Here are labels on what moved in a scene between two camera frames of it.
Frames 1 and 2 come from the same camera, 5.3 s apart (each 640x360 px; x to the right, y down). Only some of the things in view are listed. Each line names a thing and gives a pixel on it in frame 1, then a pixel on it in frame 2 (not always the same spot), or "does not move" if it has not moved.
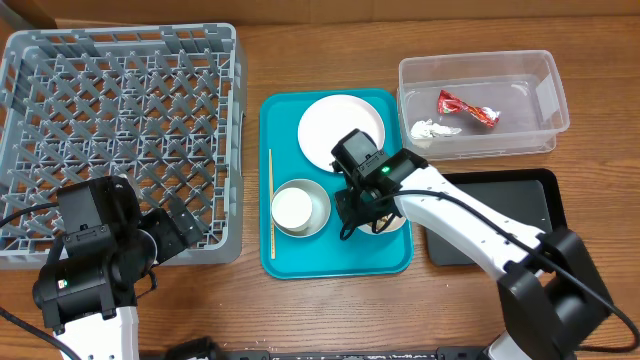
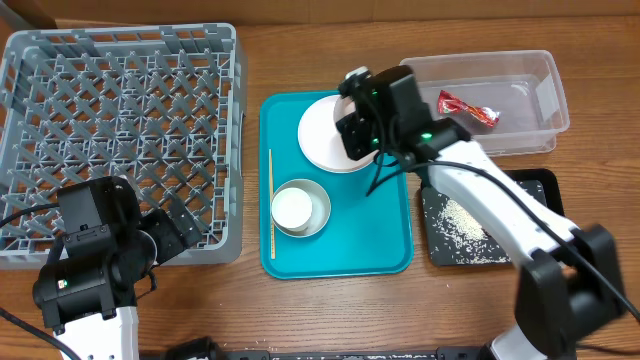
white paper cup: [291, 209] does not move
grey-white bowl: [321, 209] does not move
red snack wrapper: [450, 104] does not move
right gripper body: [351, 209] to [353, 134]
